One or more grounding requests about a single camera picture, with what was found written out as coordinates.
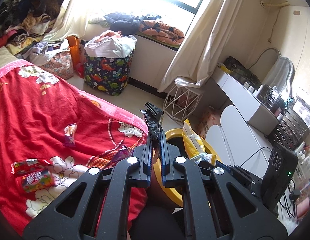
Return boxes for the pile of clothes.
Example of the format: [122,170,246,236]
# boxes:
[0,0,63,55]

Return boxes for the arched mirror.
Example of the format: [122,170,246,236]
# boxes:
[262,56,295,100]

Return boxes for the white dressing table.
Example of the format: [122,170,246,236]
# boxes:
[205,67,278,177]

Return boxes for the yellow snack bag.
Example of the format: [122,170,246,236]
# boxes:
[182,119,217,166]

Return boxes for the dark blue jacket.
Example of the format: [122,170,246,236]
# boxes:
[104,12,144,36]

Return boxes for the cream curtain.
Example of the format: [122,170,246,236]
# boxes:
[44,0,243,92]

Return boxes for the floral pink pillow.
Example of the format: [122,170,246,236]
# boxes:
[41,51,74,80]

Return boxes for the white wire stool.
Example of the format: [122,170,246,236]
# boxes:
[163,85,204,122]

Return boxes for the black wrapper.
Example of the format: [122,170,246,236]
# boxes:
[141,102,164,142]

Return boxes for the colourful candy packet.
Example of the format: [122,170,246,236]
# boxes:
[20,169,55,193]

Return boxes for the orange patterned blanket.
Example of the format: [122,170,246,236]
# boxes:
[139,20,185,46]

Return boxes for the yellow rimmed trash bin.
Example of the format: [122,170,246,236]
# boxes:
[153,128,222,208]

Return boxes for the orange bag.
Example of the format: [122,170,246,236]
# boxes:
[66,36,80,68]

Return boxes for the red snack wrapper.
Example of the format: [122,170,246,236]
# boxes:
[11,158,52,176]

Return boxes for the red floral bed quilt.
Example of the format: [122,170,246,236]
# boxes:
[0,60,147,235]

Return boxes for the purple candy wrapper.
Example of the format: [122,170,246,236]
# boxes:
[64,124,77,147]

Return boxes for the dinosaur print laundry basket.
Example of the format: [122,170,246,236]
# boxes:
[83,50,135,96]

